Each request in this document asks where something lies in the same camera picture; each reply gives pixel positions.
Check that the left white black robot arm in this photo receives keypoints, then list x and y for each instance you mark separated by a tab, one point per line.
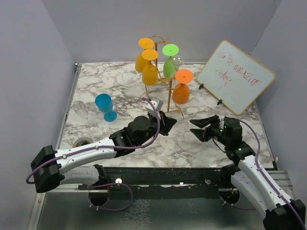
50	166

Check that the blue plastic wine glass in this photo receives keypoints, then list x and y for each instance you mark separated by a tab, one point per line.
105	105

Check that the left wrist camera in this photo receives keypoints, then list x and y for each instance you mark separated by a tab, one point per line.
157	104

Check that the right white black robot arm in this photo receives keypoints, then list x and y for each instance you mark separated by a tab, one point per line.
277	209

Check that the clear fallen wine glass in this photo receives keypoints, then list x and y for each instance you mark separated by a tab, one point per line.
80	109

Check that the orange plastic wine glass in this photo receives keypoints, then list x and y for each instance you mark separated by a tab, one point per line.
181	92

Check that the small whiteboard yellow frame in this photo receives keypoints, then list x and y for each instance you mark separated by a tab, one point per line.
234	77

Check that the aluminium extrusion rail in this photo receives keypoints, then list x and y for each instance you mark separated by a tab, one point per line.
281	178

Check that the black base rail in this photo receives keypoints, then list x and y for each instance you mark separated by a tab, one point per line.
164	183

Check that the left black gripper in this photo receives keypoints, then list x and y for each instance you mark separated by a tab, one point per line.
166	123

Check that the clear wine glass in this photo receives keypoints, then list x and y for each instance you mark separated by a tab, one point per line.
80	109
176	63

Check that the gold wire glass rack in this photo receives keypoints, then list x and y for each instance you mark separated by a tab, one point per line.
170	84

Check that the green plastic wine glass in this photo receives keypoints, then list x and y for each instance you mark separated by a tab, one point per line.
169	50

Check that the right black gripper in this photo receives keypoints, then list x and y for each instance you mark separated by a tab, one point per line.
214	120

